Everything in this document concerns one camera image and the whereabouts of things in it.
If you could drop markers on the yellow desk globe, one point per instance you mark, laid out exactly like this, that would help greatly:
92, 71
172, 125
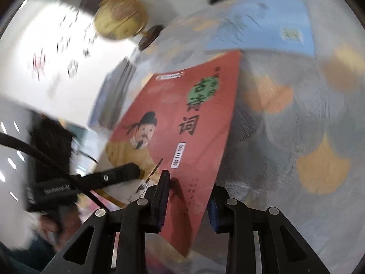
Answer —
119, 17

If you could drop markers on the person's left forearm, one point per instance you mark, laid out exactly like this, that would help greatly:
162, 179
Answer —
25, 257

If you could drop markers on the light blue two-men cover book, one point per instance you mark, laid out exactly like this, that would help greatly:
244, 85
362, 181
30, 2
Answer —
256, 25

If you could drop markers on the red poet cover book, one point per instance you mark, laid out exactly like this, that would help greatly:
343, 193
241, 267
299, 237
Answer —
194, 148

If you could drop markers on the stack of thin books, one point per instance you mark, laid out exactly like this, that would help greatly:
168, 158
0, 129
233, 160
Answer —
114, 97

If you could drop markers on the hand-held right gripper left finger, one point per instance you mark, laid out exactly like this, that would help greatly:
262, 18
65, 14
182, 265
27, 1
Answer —
163, 205

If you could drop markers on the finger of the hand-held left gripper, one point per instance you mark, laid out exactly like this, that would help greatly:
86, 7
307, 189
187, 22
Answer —
114, 174

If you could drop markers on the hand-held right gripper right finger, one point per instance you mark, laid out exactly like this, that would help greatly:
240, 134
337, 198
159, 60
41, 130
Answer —
213, 217

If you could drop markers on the person's left hand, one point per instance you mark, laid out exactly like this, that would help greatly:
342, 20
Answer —
74, 219

